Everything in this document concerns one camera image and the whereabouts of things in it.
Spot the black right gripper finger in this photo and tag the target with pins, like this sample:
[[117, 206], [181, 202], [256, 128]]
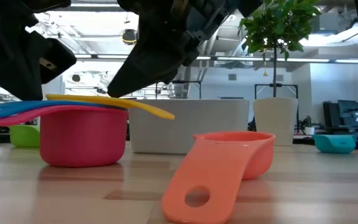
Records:
[[151, 62]]

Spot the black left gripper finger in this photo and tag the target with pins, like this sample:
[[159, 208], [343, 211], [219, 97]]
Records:
[[11, 56], [57, 60]]

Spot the yellow measuring cup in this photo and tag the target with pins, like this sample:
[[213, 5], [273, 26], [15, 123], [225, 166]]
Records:
[[154, 112]]

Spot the blue measuring cup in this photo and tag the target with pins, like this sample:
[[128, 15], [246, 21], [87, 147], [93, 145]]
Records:
[[5, 110]]

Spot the green measuring cup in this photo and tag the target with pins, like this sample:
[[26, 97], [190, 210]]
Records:
[[23, 137]]

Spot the pink measuring cup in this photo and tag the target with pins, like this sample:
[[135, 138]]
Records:
[[82, 140]]

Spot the orange measuring cup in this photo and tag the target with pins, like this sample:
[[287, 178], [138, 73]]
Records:
[[210, 168]]

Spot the teal measuring cup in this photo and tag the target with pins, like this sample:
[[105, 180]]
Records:
[[334, 144]]

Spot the white pillar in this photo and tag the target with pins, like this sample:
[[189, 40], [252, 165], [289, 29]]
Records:
[[53, 90]]

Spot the ceiling light strip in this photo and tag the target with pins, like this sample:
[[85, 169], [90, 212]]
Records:
[[244, 58]]

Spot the green leafy plant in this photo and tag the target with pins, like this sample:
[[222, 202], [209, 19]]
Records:
[[275, 25]]

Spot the white plant pot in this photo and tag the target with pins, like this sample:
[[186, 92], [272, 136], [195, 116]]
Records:
[[275, 121]]

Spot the small cactus white pot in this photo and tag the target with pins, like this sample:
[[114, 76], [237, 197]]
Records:
[[309, 129]]

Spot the black desk monitor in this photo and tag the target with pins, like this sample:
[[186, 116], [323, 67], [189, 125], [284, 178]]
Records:
[[346, 112]]

